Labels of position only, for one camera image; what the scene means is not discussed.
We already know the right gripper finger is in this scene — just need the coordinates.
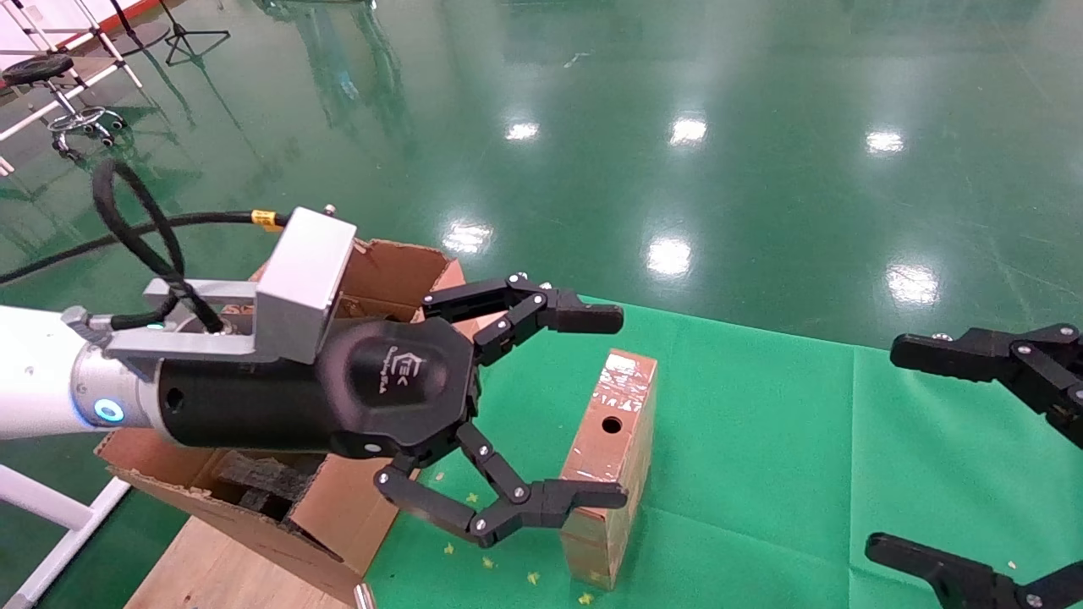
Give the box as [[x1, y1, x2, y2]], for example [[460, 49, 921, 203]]
[[865, 533, 1083, 609], [890, 323, 1083, 449]]

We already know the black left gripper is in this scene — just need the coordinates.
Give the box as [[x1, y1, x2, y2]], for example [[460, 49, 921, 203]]
[[157, 272, 629, 548]]

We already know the small cardboard box with hole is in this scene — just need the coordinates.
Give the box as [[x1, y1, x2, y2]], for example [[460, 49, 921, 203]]
[[558, 349, 659, 591]]

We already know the large open cardboard carton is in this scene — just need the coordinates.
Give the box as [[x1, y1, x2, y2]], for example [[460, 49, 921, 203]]
[[95, 239, 468, 606]]

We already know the black foam padding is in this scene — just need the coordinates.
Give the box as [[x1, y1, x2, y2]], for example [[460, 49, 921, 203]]
[[212, 451, 327, 521]]

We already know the black tripod stand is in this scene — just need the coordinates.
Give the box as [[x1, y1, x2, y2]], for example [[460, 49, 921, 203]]
[[157, 0, 231, 67]]

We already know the black stool with chrome base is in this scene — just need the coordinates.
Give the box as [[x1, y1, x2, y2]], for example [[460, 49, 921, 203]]
[[2, 52, 128, 162]]

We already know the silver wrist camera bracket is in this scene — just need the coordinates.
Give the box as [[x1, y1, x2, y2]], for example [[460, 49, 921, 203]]
[[106, 206, 358, 366]]

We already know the thick braided black cable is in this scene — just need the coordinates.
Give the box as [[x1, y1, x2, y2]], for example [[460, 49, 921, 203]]
[[91, 159, 228, 335]]

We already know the black cable with yellow tag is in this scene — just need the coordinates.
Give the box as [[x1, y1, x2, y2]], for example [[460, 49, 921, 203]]
[[0, 210, 293, 287]]

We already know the white table leg frame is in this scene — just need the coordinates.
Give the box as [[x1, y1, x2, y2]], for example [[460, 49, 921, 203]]
[[0, 464, 132, 609]]

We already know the white tube frame rack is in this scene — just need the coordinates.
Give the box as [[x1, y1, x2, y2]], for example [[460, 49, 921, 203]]
[[0, 0, 145, 174]]

